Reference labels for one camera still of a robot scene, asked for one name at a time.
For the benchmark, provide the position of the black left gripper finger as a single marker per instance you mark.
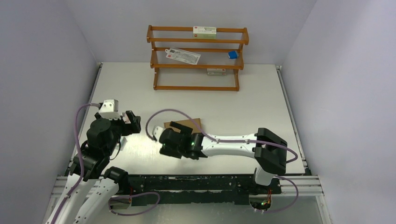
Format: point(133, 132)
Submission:
point(132, 117)
point(136, 124)

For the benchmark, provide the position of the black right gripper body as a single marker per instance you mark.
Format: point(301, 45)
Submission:
point(166, 150)

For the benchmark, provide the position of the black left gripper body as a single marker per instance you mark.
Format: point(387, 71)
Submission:
point(123, 128)

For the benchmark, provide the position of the brown cardboard box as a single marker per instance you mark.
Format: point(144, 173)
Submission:
point(187, 123)

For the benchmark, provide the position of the orange wooden shelf rack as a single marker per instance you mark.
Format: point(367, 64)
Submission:
point(184, 48)

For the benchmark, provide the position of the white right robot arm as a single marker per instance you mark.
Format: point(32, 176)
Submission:
point(267, 148)

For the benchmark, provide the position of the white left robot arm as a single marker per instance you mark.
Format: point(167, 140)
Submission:
point(90, 185)

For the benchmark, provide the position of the small box lower shelf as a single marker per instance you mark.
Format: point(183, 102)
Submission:
point(216, 72)

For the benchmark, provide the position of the green white box top shelf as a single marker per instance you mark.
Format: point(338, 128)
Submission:
point(204, 32)

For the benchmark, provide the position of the small pink white object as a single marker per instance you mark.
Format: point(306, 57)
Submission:
point(125, 117)

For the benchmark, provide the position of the white flat package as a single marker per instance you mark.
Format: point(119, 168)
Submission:
point(183, 56)

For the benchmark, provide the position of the small blue object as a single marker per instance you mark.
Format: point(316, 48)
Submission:
point(233, 54)

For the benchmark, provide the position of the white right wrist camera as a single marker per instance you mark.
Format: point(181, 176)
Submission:
point(157, 132)

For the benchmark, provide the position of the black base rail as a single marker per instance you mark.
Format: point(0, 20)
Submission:
point(186, 189)

